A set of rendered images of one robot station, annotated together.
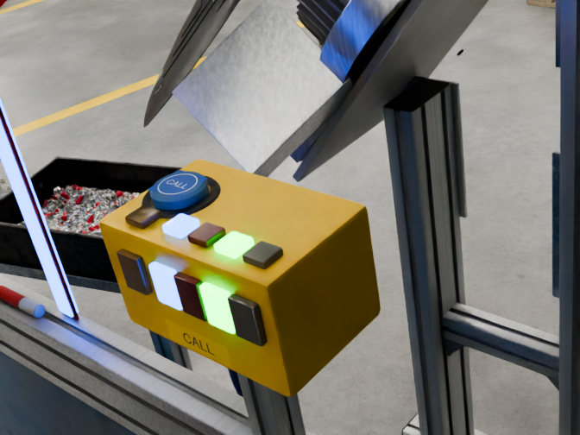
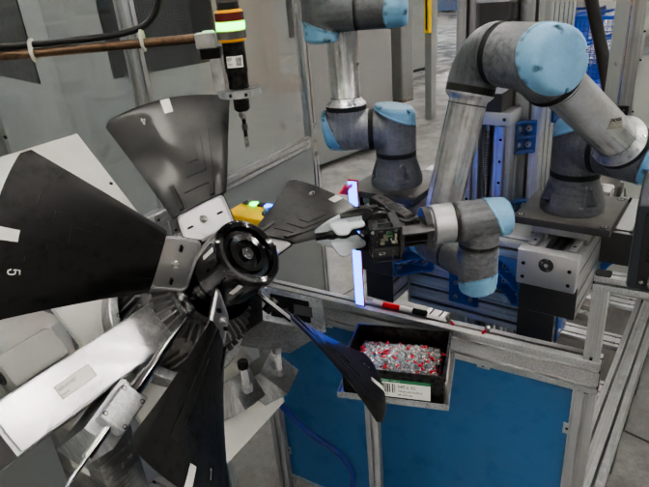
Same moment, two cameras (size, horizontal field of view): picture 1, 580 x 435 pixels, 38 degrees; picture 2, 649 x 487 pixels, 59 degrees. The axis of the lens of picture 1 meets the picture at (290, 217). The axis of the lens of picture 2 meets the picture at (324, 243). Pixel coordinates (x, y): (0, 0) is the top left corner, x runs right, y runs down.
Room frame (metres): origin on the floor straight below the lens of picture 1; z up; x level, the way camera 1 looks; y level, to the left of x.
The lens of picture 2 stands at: (1.88, -0.11, 1.61)
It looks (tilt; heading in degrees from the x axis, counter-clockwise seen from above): 25 degrees down; 167
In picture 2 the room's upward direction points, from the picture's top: 5 degrees counter-clockwise
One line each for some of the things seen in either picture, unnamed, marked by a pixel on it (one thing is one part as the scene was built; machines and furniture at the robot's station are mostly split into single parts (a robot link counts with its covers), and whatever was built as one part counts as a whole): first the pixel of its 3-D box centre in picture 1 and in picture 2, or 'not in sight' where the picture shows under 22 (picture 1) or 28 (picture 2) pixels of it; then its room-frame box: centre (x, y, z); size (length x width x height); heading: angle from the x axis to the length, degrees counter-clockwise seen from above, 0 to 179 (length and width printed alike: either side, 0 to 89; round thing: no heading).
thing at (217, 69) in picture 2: not in sight; (229, 64); (0.94, -0.02, 1.50); 0.09 x 0.07 x 0.10; 79
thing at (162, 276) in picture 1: (167, 286); not in sight; (0.45, 0.09, 1.04); 0.02 x 0.01 x 0.03; 44
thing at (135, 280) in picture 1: (135, 272); not in sight; (0.48, 0.11, 1.04); 0.02 x 0.01 x 0.03; 44
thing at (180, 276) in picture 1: (192, 296); not in sight; (0.44, 0.07, 1.04); 0.02 x 0.01 x 0.03; 44
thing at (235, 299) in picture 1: (247, 319); not in sight; (0.40, 0.04, 1.04); 0.02 x 0.01 x 0.03; 44
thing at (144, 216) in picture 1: (143, 217); not in sight; (0.49, 0.10, 1.08); 0.02 x 0.02 x 0.01; 44
